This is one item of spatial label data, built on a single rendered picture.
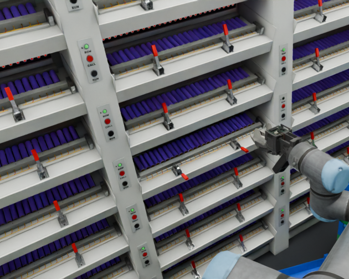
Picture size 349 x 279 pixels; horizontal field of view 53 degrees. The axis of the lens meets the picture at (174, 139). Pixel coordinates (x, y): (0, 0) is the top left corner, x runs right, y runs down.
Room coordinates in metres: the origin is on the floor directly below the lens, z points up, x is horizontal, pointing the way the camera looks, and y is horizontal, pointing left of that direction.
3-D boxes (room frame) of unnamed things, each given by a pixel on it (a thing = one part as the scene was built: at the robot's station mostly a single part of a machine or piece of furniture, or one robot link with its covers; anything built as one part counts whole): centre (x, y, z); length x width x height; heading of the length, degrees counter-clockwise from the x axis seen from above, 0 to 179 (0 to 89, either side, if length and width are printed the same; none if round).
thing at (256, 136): (1.04, -0.29, 0.85); 0.09 x 0.03 x 0.06; 30
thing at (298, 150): (0.88, -0.38, 0.84); 0.10 x 0.05 x 0.09; 113
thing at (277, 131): (0.96, -0.36, 0.85); 0.12 x 0.08 x 0.09; 23
